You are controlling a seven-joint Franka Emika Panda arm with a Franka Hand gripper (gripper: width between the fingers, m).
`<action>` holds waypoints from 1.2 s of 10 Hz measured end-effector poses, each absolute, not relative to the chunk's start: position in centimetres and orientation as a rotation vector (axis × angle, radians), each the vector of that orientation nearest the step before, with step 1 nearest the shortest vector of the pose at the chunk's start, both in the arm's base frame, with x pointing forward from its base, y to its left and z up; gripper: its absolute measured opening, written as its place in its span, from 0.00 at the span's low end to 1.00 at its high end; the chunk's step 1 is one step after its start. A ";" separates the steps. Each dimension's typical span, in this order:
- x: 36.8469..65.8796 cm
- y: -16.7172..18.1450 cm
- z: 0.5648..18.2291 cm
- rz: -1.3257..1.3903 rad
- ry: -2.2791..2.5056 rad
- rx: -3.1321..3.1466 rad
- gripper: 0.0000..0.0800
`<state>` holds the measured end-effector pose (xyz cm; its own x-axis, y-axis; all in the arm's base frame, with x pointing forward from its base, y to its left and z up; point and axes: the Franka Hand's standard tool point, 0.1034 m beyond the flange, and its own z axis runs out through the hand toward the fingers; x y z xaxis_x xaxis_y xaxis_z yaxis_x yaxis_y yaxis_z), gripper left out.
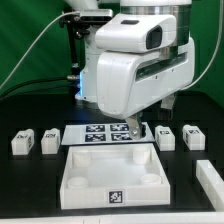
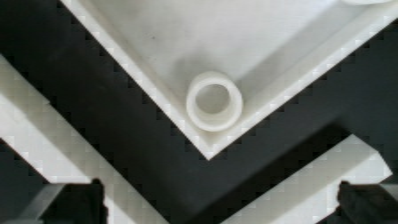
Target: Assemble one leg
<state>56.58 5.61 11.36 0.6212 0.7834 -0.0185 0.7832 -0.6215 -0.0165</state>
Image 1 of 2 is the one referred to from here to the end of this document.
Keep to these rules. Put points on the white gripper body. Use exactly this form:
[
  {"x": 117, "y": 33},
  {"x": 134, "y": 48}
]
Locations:
[{"x": 123, "y": 89}]

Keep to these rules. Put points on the white L-shaped obstacle fixture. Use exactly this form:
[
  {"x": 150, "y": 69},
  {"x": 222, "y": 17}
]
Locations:
[{"x": 212, "y": 183}]

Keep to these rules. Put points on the white square tabletop tray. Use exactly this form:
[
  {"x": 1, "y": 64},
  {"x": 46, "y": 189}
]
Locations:
[{"x": 113, "y": 176}]

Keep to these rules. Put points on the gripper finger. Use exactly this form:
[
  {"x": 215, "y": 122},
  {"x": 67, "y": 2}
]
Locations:
[{"x": 135, "y": 126}]

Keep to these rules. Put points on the black camera stand pole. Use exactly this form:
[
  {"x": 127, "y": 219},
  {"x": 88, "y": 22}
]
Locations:
[{"x": 74, "y": 60}]

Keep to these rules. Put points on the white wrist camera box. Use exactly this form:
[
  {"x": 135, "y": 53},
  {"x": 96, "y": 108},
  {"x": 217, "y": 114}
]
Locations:
[{"x": 137, "y": 33}]

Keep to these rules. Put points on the grey camera on stand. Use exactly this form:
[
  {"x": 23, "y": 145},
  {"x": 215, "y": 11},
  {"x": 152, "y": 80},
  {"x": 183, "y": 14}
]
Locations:
[{"x": 92, "y": 16}]

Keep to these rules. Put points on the white sheet with AprilTags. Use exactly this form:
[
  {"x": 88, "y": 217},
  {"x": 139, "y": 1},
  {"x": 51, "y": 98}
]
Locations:
[{"x": 101, "y": 134}]

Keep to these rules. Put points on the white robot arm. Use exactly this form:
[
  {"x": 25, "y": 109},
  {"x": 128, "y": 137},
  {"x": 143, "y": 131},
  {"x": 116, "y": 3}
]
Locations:
[{"x": 180, "y": 9}]

